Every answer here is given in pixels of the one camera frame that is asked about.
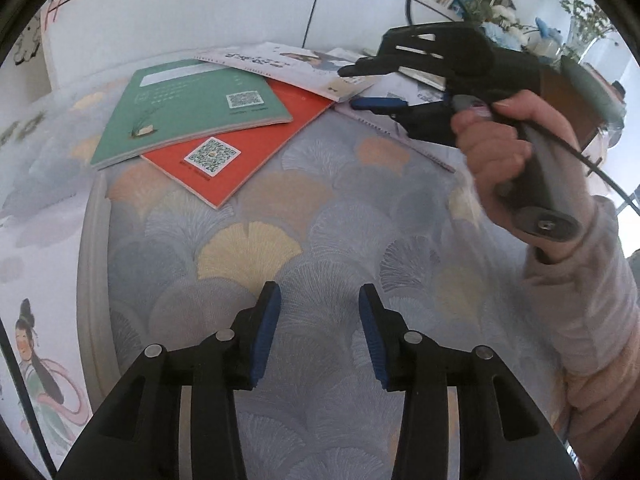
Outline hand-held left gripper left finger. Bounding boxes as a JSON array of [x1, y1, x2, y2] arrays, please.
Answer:
[[55, 281, 282, 480]]

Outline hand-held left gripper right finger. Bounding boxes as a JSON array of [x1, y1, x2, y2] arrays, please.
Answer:
[[359, 284, 581, 480]]

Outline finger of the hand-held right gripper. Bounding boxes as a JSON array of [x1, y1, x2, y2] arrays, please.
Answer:
[[338, 56, 403, 79], [349, 96, 410, 113]]

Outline white illustrated book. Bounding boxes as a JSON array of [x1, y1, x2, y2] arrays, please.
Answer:
[[194, 41, 378, 103]]

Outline red book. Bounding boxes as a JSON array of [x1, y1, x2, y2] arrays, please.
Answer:
[[140, 77, 336, 211]]

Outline teal green book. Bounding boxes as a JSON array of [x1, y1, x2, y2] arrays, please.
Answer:
[[90, 58, 294, 171]]

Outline person's right forearm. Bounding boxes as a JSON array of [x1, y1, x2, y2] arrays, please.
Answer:
[[520, 195, 640, 480]]

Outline person's right hand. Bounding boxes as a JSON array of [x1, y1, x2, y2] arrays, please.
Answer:
[[449, 89, 597, 266]]

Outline blue white artificial flowers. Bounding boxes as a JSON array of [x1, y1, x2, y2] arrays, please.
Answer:
[[450, 0, 568, 58]]

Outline brown wooden cabinet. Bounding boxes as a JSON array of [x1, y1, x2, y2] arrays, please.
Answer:
[[537, 62, 618, 181]]

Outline glass vase with green stems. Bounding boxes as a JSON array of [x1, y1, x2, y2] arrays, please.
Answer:
[[557, 0, 618, 68]]

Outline dark green oval object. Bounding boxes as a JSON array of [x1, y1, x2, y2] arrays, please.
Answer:
[[559, 54, 627, 133]]

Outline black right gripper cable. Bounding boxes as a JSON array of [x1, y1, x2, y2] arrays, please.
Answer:
[[404, 0, 640, 213]]

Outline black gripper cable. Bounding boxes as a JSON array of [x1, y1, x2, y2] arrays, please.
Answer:
[[0, 317, 55, 479], [404, 0, 640, 213]]

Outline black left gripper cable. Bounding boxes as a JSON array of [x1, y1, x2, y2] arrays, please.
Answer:
[[0, 317, 55, 479]]

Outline bear swing wall sticker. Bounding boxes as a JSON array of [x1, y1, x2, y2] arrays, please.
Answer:
[[12, 22, 42, 67]]

